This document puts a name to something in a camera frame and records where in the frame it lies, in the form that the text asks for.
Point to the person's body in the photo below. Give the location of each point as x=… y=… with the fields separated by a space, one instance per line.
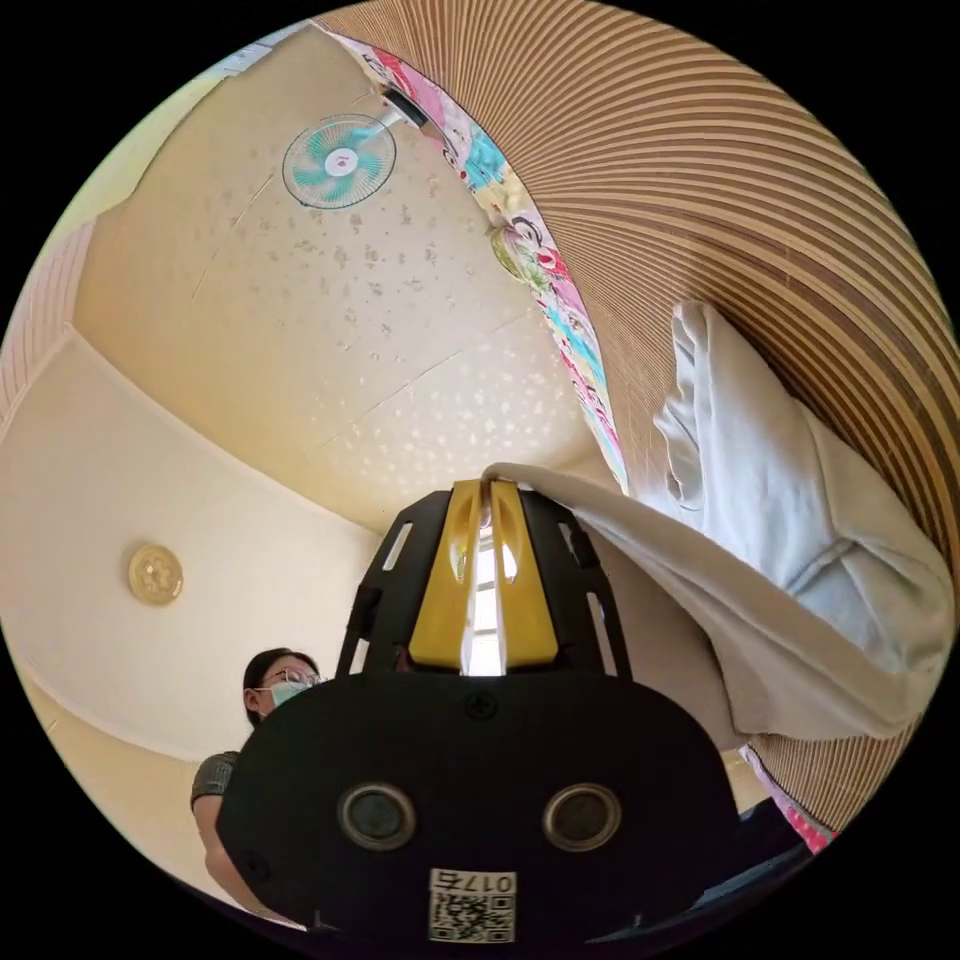
x=277 y=694

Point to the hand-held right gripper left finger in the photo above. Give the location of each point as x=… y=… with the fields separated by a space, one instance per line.
x=439 y=600

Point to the wall fan with teal blades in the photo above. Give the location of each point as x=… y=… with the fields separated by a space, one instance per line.
x=341 y=159

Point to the round yellow wall clock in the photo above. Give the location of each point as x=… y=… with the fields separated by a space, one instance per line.
x=155 y=574

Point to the white long sleeve shirt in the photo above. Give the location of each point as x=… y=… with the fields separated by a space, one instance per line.
x=757 y=540

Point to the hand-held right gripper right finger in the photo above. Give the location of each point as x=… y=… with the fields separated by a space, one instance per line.
x=525 y=607

